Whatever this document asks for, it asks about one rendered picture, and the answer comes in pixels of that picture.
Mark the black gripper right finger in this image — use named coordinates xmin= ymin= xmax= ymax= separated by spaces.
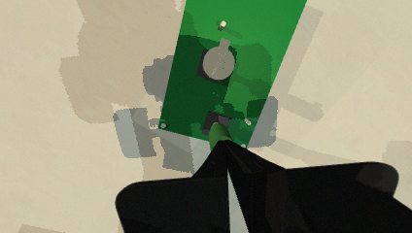
xmin=224 ymin=140 xmax=399 ymax=233

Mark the green circuit board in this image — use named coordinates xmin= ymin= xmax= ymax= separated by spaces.
xmin=158 ymin=0 xmax=307 ymax=151

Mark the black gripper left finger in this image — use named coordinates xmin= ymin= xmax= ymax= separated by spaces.
xmin=115 ymin=140 xmax=230 ymax=233

